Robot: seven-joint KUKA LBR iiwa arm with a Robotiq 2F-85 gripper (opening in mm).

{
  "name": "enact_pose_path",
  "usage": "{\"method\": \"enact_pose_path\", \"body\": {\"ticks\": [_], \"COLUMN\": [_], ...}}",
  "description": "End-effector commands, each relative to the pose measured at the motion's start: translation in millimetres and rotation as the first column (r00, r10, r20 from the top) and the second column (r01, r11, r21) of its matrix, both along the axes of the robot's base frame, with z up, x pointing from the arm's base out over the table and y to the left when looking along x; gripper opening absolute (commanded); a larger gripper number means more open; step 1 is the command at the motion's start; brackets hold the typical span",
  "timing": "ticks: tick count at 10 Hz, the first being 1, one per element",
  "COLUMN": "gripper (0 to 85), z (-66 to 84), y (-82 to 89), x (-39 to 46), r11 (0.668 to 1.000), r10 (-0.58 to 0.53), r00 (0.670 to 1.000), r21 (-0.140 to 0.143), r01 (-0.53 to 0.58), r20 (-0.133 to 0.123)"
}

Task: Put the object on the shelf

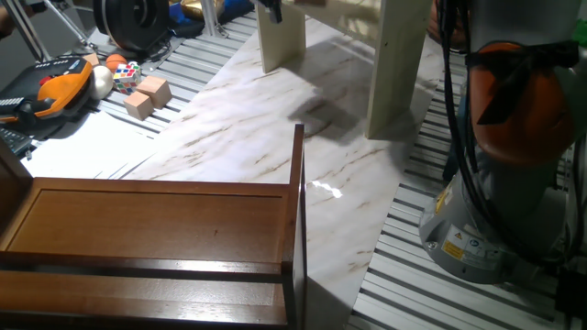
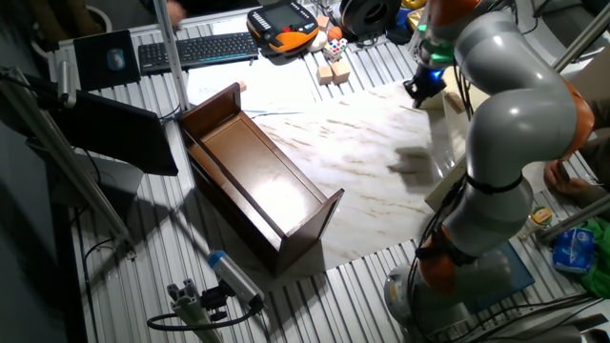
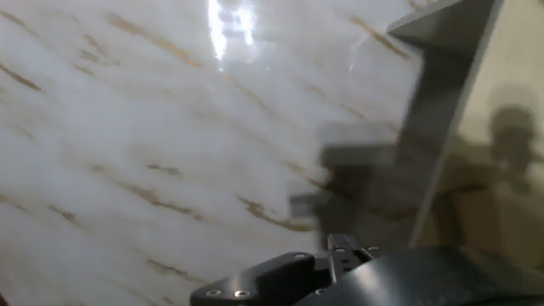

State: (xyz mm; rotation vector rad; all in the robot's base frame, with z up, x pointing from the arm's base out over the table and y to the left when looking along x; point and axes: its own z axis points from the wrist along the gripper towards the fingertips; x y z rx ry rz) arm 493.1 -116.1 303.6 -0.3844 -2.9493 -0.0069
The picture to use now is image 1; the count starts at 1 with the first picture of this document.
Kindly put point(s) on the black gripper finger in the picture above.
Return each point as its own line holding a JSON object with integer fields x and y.
{"x": 274, "y": 11}

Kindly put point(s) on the silver and orange robot arm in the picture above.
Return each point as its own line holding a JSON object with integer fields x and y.
{"x": 504, "y": 192}

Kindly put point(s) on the shiny gold object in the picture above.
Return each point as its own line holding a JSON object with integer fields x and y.
{"x": 195, "y": 8}

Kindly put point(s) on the cream wooden shelf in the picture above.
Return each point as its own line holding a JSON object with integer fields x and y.
{"x": 394, "y": 69}

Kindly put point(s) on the dark brown wooden shelf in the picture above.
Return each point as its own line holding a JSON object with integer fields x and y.
{"x": 147, "y": 224}

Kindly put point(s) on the bystander hand with dark sleeve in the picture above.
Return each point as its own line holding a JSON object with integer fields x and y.
{"x": 4, "y": 23}

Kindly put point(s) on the blue bag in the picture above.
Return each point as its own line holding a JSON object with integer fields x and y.
{"x": 238, "y": 11}

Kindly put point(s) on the black filament spool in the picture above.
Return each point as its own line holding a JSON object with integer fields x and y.
{"x": 133, "y": 23}

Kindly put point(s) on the light wooden cube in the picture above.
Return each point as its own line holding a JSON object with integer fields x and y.
{"x": 137, "y": 106}
{"x": 156, "y": 91}

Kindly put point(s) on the rubik's cube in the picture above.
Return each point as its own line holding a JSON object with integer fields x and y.
{"x": 126, "y": 79}

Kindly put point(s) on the orange ball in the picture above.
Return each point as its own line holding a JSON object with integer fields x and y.
{"x": 114, "y": 62}

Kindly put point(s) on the white ball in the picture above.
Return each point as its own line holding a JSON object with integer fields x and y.
{"x": 101, "y": 82}

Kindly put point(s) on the small tan wooden block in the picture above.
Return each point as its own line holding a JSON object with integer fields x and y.
{"x": 91, "y": 59}

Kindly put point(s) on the grey metal tripod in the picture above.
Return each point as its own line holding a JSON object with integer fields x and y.
{"x": 69, "y": 23}

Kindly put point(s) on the white paper sheet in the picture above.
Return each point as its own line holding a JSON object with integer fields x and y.
{"x": 87, "y": 146}

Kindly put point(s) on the orange and black teach pendant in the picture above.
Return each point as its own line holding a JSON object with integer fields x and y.
{"x": 55, "y": 91}

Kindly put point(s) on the black keyboard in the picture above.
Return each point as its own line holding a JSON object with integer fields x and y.
{"x": 13, "y": 139}

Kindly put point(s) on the green cloth bag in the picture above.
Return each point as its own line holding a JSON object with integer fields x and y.
{"x": 581, "y": 32}

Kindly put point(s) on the aluminium frame beam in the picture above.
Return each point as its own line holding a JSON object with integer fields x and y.
{"x": 212, "y": 20}

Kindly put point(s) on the aluminium frame post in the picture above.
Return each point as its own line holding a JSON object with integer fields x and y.
{"x": 25, "y": 29}

